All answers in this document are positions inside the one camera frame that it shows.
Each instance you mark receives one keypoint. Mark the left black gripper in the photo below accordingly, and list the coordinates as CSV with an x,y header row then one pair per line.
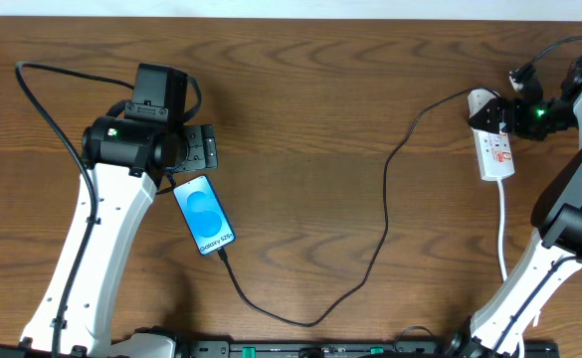
x,y
206,147

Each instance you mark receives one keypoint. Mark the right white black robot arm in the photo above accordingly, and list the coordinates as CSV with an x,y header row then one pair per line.
x,y
555,249

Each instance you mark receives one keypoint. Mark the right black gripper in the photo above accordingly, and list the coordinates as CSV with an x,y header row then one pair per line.
x,y
505,117

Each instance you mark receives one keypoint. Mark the white power strip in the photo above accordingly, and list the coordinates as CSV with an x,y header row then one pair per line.
x,y
493,150

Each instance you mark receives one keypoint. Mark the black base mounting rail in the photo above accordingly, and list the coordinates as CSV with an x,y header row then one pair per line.
x,y
224,349

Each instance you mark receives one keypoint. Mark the blue screen Samsung smartphone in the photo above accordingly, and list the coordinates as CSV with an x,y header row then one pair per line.
x,y
204,215

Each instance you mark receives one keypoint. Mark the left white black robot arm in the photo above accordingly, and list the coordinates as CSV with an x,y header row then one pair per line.
x,y
124,156

